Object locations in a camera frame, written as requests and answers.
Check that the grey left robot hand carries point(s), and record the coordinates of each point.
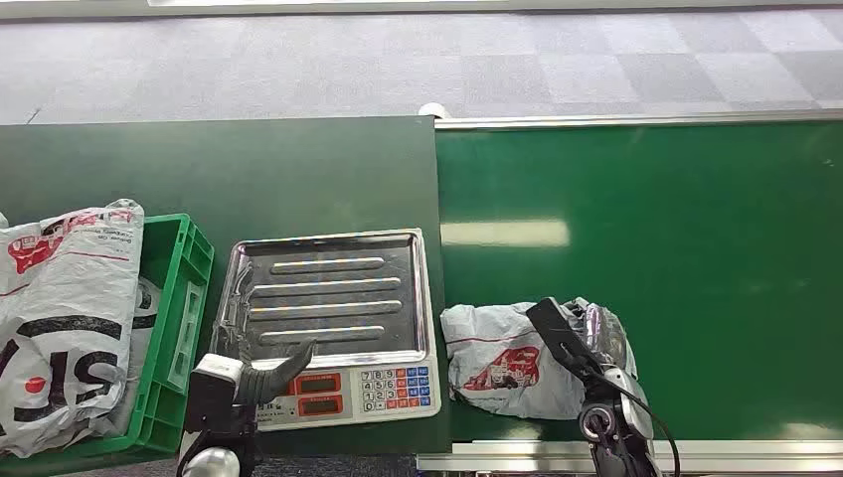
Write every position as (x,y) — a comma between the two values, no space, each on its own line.
(276,382)

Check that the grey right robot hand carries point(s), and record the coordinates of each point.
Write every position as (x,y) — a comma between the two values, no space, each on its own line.
(607,336)

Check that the grey mailer package red print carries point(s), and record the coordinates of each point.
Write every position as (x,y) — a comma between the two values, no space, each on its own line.
(500,368)

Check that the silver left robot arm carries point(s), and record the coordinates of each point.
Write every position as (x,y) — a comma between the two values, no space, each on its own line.
(217,461)

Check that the green conveyor belt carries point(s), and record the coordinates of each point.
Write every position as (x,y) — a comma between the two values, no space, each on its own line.
(658,263)

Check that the grey mailer package black print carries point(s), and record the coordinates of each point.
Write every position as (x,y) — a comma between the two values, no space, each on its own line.
(142,309)

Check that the white conveyor roller end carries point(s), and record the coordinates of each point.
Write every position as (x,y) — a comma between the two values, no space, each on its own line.
(435,110)

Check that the steel scale tray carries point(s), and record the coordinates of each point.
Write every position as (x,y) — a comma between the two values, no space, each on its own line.
(329,296)

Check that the white electronic weighing scale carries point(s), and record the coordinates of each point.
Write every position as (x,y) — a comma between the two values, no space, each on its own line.
(395,390)

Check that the green plastic crate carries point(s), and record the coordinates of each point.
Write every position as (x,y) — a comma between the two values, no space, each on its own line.
(168,263)

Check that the large white mailer black letters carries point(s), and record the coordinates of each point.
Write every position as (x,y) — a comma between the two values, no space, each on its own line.
(66,296)

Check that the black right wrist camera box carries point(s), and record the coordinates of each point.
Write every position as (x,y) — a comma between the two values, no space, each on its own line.
(560,332)

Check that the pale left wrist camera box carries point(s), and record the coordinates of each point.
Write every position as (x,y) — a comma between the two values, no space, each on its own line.
(212,388)

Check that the aluminium conveyor side rail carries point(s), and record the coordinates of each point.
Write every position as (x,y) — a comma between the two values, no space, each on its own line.
(527,455)
(625,120)

